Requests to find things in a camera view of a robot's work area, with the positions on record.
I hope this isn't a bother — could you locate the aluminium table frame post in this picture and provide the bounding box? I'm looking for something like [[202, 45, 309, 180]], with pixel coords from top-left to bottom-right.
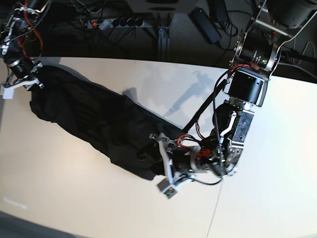
[[157, 12, 172, 62]]

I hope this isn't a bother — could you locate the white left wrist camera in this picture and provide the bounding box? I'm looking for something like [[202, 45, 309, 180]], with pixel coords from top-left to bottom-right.
[[157, 178, 178, 199]]

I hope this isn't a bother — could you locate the grey cable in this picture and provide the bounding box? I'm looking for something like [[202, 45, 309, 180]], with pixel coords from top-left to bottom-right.
[[302, 40, 317, 59]]

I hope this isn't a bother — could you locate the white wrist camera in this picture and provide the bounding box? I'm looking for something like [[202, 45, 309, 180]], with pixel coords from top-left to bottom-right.
[[0, 85, 14, 100], [157, 178, 178, 199]]

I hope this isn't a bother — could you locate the dark grey T-shirt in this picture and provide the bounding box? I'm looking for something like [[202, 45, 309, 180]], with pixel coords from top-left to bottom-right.
[[30, 65, 182, 180]]

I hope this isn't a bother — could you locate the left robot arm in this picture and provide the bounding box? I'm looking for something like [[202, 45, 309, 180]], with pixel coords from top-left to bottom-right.
[[150, 0, 317, 196]]

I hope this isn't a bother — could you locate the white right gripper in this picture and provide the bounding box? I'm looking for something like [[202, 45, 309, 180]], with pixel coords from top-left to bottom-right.
[[4, 58, 44, 90]]

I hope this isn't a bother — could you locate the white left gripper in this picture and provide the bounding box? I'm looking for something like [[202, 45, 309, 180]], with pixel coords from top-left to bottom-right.
[[136, 132, 223, 188]]

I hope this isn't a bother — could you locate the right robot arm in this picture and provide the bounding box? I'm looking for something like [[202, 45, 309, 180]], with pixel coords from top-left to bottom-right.
[[0, 0, 52, 99]]

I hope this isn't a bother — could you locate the black power brick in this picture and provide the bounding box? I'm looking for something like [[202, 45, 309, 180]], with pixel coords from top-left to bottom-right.
[[207, 0, 228, 23], [189, 7, 221, 44]]

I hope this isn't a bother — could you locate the grey power strip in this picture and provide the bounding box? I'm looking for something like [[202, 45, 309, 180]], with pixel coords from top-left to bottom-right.
[[85, 17, 146, 31]]

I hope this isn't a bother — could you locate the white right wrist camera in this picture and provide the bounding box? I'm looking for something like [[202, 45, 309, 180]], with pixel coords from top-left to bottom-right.
[[0, 85, 14, 100]]

